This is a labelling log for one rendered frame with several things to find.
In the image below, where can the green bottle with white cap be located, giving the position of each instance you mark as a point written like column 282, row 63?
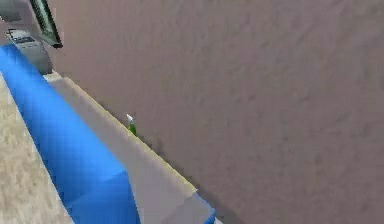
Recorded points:
column 132, row 126

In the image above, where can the blue bed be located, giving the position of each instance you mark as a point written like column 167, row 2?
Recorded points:
column 80, row 163

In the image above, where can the dark framed picture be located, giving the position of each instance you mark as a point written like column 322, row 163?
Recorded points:
column 46, row 20

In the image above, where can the grey chest of drawers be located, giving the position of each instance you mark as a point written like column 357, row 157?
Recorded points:
column 31, row 48

